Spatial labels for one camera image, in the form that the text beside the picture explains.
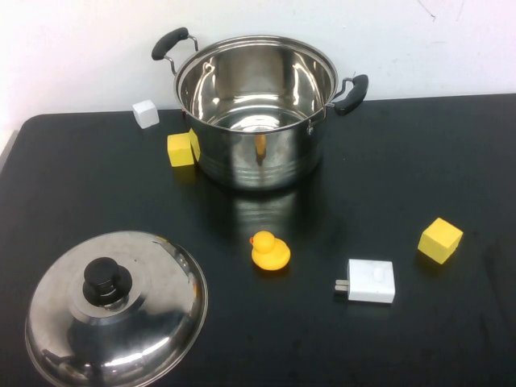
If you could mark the steel lid with black knob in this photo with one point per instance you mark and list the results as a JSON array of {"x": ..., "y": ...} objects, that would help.
[{"x": 149, "y": 306}]

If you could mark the yellow rubber duck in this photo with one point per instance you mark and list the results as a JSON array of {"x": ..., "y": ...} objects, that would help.
[{"x": 270, "y": 254}]

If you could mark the yellow cube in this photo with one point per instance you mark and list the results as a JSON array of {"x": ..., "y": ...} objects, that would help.
[
  {"x": 438, "y": 241},
  {"x": 180, "y": 151}
]

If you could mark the white cube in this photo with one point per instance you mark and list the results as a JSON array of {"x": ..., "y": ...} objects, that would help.
[{"x": 145, "y": 113}]

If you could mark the white plug charger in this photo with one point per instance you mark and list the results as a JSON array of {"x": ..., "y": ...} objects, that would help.
[{"x": 371, "y": 282}]

